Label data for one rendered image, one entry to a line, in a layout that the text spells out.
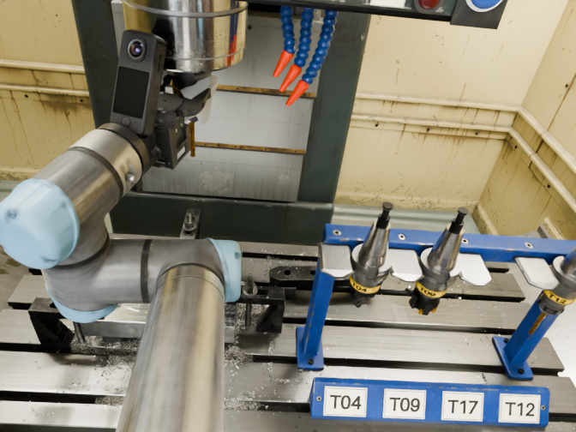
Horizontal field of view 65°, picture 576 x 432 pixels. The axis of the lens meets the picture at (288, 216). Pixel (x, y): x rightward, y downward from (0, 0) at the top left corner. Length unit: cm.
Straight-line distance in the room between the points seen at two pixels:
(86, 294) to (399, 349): 69
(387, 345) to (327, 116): 60
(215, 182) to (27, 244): 89
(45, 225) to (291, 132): 85
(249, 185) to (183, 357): 97
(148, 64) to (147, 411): 37
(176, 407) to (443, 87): 148
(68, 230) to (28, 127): 143
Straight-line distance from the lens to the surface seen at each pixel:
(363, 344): 101
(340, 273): 69
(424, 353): 104
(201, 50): 59
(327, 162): 130
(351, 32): 116
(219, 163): 127
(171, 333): 39
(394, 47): 157
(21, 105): 184
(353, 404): 89
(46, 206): 46
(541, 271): 83
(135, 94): 56
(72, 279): 52
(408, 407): 92
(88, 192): 48
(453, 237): 70
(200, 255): 51
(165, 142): 60
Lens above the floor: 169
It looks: 38 degrees down
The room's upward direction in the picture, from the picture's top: 7 degrees clockwise
